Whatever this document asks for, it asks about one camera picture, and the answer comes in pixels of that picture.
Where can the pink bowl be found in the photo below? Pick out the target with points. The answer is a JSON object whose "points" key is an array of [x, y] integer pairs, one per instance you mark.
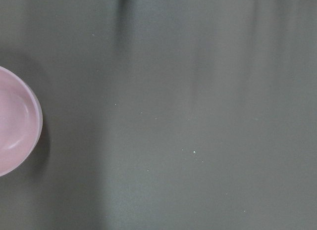
{"points": [[21, 121]]}

